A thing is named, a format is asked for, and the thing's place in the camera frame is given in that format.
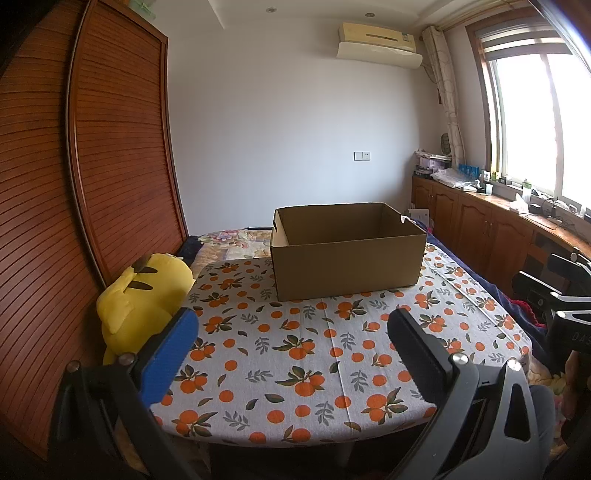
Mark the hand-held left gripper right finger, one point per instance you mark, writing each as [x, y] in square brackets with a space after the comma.
[415, 360]

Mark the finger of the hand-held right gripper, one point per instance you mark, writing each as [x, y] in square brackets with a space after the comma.
[535, 287]
[568, 267]

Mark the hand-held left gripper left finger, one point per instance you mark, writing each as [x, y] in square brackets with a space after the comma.
[168, 360]

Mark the brown cardboard box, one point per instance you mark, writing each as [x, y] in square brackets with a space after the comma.
[346, 267]

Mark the yellow plush toy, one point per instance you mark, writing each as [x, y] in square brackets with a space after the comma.
[138, 300]

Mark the white tissue pack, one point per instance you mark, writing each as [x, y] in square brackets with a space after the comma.
[519, 204]

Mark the long wooden cabinet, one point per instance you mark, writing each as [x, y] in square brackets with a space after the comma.
[475, 230]

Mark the green capped bottle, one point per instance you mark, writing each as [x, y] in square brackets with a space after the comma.
[527, 191]

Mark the orange fruit print tablecloth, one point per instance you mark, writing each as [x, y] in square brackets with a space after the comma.
[300, 323]

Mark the row of blue bottles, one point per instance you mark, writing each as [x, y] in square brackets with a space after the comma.
[468, 170]

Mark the clear plastic bags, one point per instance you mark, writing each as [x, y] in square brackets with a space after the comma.
[455, 179]

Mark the wooden framed window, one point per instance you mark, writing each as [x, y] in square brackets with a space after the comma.
[531, 115]

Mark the stack of small boxes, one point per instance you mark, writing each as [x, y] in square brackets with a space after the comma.
[431, 162]

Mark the small round fan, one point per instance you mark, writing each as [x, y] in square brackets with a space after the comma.
[445, 144]

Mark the wooden slatted wardrobe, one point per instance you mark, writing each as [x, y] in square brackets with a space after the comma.
[115, 161]

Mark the patterned beige curtain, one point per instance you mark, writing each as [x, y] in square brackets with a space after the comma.
[445, 92]

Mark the white wall switch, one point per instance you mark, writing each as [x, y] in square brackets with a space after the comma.
[361, 156]

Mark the cream wall air conditioner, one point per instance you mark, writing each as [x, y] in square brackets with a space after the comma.
[378, 44]

